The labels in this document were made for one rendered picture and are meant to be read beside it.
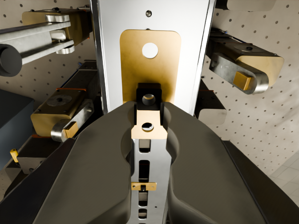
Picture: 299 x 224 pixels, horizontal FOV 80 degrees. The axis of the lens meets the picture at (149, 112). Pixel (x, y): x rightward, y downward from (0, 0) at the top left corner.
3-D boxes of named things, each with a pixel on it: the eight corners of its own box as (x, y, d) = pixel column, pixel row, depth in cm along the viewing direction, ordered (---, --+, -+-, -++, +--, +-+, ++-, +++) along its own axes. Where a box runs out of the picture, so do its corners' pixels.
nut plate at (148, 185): (156, 182, 58) (156, 186, 57) (155, 190, 60) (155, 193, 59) (130, 182, 58) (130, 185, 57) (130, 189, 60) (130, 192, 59)
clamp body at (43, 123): (107, 76, 70) (75, 138, 39) (80, 75, 70) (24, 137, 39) (106, 59, 67) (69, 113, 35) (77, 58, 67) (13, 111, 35)
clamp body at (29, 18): (109, 26, 61) (72, 54, 31) (80, 26, 61) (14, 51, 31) (107, 4, 58) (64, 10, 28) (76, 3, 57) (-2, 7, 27)
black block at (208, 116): (204, 82, 72) (234, 126, 47) (179, 81, 72) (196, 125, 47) (207, 69, 69) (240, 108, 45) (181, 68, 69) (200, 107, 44)
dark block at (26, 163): (101, 89, 73) (57, 175, 37) (84, 89, 73) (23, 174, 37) (100, 78, 70) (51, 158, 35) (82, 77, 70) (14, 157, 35)
